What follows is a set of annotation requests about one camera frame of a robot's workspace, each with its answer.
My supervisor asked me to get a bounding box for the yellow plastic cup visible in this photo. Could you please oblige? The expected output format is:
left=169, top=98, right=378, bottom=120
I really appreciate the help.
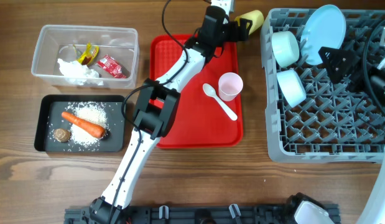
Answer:
left=235, top=10, right=264, bottom=35

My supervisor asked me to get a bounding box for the light blue plate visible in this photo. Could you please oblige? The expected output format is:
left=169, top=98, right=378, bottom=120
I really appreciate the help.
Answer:
left=300, top=4, right=346, bottom=65

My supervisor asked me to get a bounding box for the mint green bowl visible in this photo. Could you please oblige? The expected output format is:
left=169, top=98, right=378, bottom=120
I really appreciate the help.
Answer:
left=271, top=31, right=300, bottom=68

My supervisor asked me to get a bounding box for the pink plastic cup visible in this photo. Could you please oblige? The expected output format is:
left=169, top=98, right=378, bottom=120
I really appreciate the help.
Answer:
left=218, top=72, right=243, bottom=101

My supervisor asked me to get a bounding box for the light blue bowl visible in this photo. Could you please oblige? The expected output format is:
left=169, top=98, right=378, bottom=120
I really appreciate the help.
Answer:
left=277, top=70, right=307, bottom=108

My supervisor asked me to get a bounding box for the white plastic spoon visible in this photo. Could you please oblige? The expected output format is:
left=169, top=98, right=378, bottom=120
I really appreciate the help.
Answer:
left=203, top=83, right=238, bottom=121

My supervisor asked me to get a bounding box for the red snack wrapper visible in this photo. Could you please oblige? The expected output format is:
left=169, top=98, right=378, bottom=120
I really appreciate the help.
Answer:
left=96, top=55, right=126, bottom=78

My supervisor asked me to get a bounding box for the yellow silver foil wrapper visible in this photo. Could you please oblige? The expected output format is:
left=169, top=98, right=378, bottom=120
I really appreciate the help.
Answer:
left=72, top=42, right=100, bottom=65

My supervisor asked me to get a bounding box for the white napkin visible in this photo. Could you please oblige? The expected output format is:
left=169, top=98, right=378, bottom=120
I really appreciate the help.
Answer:
left=57, top=58, right=100, bottom=85

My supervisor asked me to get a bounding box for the pile of white rice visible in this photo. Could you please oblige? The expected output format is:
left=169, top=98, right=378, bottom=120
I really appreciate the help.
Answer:
left=47, top=101, right=108, bottom=152

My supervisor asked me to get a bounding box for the orange carrot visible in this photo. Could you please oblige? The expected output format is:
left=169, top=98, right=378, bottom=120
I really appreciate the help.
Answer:
left=62, top=111, right=106, bottom=139

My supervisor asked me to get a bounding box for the brown food lump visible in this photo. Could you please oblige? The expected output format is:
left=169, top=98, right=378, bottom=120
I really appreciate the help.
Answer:
left=53, top=128, right=71, bottom=142

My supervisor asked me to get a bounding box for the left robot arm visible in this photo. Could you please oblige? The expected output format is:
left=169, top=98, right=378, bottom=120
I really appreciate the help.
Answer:
left=90, top=1, right=253, bottom=223

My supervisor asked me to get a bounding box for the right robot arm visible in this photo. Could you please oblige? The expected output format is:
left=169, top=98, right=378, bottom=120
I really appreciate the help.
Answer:
left=281, top=144, right=385, bottom=224

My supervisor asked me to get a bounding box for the grey dishwasher rack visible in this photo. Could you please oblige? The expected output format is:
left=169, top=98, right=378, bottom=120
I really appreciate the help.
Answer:
left=260, top=8, right=385, bottom=163

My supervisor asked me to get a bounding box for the clear plastic waste bin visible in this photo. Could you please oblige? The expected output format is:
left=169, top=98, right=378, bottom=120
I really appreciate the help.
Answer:
left=31, top=25, right=139, bottom=89

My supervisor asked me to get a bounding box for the black food waste tray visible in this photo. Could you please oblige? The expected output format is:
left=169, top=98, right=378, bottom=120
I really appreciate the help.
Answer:
left=34, top=95, right=125, bottom=153

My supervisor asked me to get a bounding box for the red serving tray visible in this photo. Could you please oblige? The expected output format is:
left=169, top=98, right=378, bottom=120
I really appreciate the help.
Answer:
left=157, top=43, right=243, bottom=149

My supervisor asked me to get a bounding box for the left black cable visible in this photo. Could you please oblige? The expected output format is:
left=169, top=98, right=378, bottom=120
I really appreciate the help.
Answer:
left=109, top=0, right=190, bottom=218

